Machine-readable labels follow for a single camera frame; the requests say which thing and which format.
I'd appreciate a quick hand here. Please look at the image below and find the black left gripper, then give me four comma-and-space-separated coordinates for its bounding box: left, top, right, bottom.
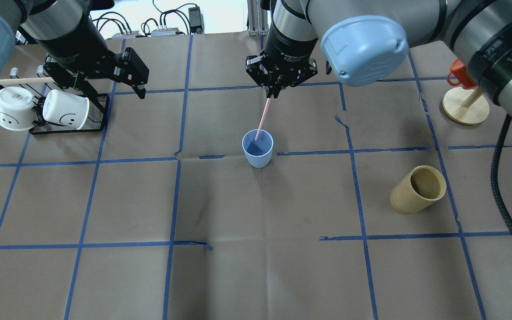
44, 47, 150, 100

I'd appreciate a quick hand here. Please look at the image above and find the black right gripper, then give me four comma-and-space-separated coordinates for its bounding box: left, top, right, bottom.
244, 53, 318, 99

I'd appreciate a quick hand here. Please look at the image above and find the pink chopstick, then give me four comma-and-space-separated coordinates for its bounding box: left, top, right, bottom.
254, 97, 272, 141

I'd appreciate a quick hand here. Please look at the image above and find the bamboo cylinder holder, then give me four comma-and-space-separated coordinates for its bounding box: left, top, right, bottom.
390, 165, 447, 214

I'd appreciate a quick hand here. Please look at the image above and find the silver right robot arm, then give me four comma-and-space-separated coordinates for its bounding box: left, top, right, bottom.
246, 0, 512, 116

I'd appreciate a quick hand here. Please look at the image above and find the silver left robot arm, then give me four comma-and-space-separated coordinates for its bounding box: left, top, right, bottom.
0, 0, 150, 99

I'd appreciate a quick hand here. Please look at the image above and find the white smiley cup near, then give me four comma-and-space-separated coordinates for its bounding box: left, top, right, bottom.
42, 89, 90, 130

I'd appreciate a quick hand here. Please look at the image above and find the white smiley cup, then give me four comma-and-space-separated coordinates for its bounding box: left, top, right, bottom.
42, 89, 90, 130
0, 87, 37, 131

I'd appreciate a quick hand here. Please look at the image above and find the light blue plastic cup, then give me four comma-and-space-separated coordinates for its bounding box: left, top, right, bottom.
242, 129, 274, 168

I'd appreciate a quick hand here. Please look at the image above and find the white smiley cup far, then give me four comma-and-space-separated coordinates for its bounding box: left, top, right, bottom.
0, 87, 37, 131

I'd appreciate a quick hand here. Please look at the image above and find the orange usb hub lower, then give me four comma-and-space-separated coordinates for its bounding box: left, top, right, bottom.
111, 31, 142, 39

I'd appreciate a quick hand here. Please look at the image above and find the black power adapter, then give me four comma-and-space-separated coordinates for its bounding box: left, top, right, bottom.
188, 6, 204, 34

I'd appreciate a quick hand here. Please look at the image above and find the brown paper table cover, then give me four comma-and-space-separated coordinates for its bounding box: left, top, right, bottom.
0, 32, 512, 320

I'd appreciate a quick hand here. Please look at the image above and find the black wire cup rack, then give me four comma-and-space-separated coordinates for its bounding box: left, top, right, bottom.
0, 68, 110, 135

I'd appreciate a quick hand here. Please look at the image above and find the aluminium frame post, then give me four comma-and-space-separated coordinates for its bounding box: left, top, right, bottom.
247, 0, 270, 36

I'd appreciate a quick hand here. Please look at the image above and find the wooden ring stand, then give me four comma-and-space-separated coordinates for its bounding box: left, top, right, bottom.
442, 88, 490, 126

